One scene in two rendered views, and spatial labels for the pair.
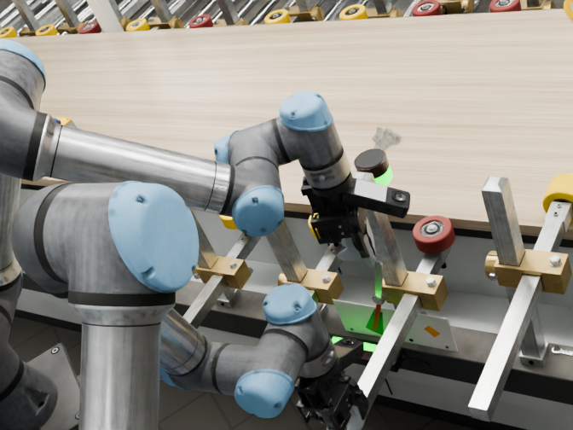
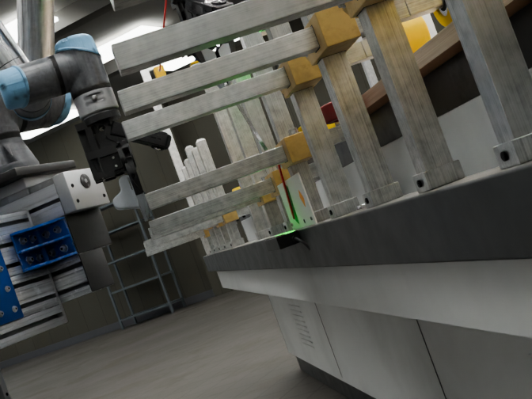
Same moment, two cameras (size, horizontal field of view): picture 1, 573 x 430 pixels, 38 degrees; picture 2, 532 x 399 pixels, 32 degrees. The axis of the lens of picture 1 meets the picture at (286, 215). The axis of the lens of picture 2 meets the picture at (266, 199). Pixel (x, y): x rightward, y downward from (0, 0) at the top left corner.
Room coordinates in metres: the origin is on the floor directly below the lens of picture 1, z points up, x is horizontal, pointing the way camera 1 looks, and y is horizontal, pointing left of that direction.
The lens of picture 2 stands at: (-0.30, -1.16, 0.72)
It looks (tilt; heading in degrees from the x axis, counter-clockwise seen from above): 2 degrees up; 37
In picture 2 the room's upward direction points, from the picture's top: 20 degrees counter-clockwise
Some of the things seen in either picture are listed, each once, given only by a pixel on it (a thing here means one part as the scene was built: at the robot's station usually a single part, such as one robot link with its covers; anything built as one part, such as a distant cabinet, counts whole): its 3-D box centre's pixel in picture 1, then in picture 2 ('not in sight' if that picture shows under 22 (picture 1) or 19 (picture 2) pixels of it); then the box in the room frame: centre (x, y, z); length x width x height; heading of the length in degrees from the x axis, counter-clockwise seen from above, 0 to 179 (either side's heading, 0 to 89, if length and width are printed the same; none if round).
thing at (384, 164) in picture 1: (371, 163); not in sight; (1.22, -0.18, 1.12); 0.06 x 0.06 x 0.02
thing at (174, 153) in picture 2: not in sight; (183, 156); (3.18, 1.84, 1.20); 0.12 x 0.09 x 1.00; 136
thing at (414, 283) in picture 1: (410, 287); (295, 150); (1.17, -0.16, 0.85); 0.14 x 0.06 x 0.05; 46
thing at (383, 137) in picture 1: (384, 135); not in sight; (1.60, -0.29, 0.91); 0.09 x 0.07 x 0.02; 170
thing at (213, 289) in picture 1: (207, 299); (235, 204); (1.45, 0.24, 0.80); 0.44 x 0.03 x 0.04; 136
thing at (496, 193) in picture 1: (518, 282); (303, 99); (1.01, -0.32, 0.91); 0.04 x 0.04 x 0.48; 46
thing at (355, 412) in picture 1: (352, 426); (129, 199); (0.91, 0.04, 0.86); 0.06 x 0.03 x 0.09; 136
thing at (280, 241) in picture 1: (291, 262); (270, 155); (1.36, 0.03, 0.87); 0.04 x 0.04 x 0.48; 46
